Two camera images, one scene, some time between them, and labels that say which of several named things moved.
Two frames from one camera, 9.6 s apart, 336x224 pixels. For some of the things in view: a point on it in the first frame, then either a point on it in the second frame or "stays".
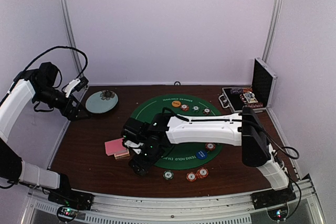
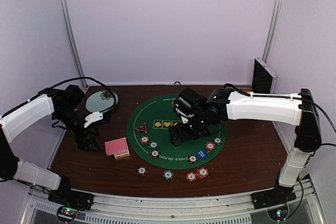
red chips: (210, 146) stays
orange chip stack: (202, 172) stays
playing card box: (122, 155) stays
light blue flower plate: (102, 102) stays
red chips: (191, 176) stays
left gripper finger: (84, 116) → (90, 145)
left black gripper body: (65, 111) → (79, 137)
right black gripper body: (137, 162) → (198, 128)
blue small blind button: (201, 154) stays
